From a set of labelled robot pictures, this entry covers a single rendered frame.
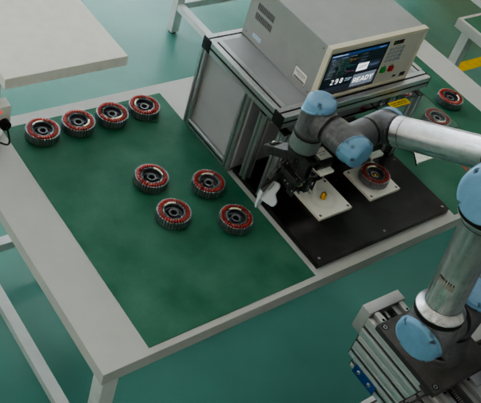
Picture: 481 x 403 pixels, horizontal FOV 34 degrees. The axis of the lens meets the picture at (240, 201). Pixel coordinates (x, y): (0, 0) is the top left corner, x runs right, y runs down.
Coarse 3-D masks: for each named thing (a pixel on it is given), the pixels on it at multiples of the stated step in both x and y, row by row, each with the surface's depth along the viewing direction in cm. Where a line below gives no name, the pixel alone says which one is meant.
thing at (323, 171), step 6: (324, 150) 264; (318, 156) 261; (324, 156) 262; (330, 156) 263; (324, 162) 262; (330, 162) 264; (312, 168) 264; (318, 168) 262; (324, 168) 264; (330, 168) 265; (318, 174) 262; (324, 174) 263
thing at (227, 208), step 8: (224, 208) 253; (232, 208) 254; (240, 208) 255; (224, 216) 250; (232, 216) 252; (240, 216) 255; (248, 216) 253; (224, 224) 249; (232, 224) 248; (240, 224) 250; (248, 224) 251; (232, 232) 249; (240, 232) 249
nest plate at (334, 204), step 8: (312, 184) 272; (320, 184) 273; (328, 184) 274; (296, 192) 267; (312, 192) 269; (320, 192) 270; (328, 192) 271; (336, 192) 272; (304, 200) 266; (312, 200) 267; (320, 200) 268; (328, 200) 269; (336, 200) 270; (344, 200) 271; (312, 208) 264; (320, 208) 265; (328, 208) 266; (336, 208) 267; (344, 208) 268; (320, 216) 262; (328, 216) 263
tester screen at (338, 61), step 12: (372, 48) 246; (384, 48) 250; (336, 60) 239; (348, 60) 243; (360, 60) 247; (372, 60) 251; (336, 72) 244; (348, 72) 248; (360, 72) 252; (324, 84) 244; (336, 84) 249; (348, 84) 253; (360, 84) 257
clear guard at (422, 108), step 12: (396, 96) 272; (408, 96) 273; (420, 96) 275; (396, 108) 266; (408, 108) 268; (420, 108) 270; (432, 108) 272; (432, 120) 267; (444, 120) 268; (420, 156) 257
